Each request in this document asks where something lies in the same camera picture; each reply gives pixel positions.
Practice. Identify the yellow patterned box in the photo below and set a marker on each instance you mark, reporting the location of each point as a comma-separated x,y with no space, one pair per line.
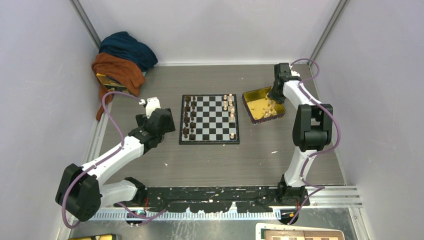
111,84

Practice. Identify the dark wooden chess pieces row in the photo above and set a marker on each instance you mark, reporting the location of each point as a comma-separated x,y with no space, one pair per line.
189,116

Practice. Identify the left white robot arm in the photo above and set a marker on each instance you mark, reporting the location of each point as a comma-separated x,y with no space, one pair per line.
83,189

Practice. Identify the black and white chessboard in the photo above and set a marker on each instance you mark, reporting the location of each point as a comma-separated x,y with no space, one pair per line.
213,125

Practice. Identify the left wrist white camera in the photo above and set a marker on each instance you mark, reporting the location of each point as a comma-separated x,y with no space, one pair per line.
151,105

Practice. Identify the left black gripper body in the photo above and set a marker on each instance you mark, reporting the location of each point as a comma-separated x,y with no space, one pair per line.
170,128

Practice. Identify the orange cloth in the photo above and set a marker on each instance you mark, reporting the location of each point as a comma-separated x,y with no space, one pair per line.
123,71

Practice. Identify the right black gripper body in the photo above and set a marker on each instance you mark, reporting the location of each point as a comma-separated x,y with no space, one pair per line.
275,95

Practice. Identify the gold tin lid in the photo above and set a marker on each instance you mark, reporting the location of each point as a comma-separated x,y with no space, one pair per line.
109,236

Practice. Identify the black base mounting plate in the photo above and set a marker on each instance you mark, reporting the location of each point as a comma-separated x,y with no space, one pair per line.
219,199

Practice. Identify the gold tin box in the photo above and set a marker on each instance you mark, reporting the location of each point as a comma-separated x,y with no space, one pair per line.
260,108

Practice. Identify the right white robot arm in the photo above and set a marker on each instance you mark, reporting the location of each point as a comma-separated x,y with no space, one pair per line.
312,131

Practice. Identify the dark blue cloth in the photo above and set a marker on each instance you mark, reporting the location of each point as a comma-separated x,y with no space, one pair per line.
123,45

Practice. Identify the wooden board corner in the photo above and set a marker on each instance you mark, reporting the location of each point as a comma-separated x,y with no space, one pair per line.
266,231

